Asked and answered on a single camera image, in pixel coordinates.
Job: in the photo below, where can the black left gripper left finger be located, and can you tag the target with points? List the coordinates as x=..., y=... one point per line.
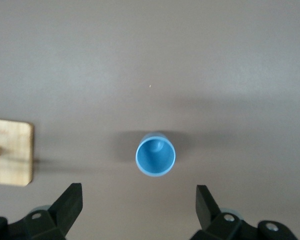
x=67, y=210

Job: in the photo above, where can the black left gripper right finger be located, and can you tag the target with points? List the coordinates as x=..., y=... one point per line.
x=206, y=212

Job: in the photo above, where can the blue plastic cup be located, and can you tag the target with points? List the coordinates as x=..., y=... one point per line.
x=156, y=157

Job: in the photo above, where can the wooden cup rack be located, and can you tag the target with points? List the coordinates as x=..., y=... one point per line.
x=15, y=162

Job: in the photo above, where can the brown table cloth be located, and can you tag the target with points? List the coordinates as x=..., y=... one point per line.
x=150, y=62

